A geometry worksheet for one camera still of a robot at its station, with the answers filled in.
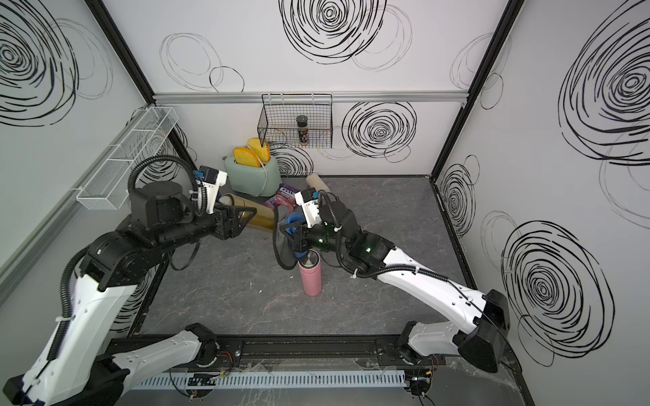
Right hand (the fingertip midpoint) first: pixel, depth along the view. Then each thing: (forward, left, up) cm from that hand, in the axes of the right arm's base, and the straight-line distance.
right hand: (282, 227), depth 63 cm
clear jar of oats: (+43, -4, -28) cm, 52 cm away
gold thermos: (+2, +5, +1) cm, 6 cm away
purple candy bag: (+35, +9, -30) cm, 47 cm away
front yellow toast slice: (+41, +23, -12) cm, 49 cm away
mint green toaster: (+36, +20, -21) cm, 47 cm away
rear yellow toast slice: (+47, +18, -14) cm, 52 cm away
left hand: (+1, +7, +7) cm, 10 cm away
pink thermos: (-5, -7, -16) cm, 18 cm away
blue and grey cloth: (+1, 0, 0) cm, 1 cm away
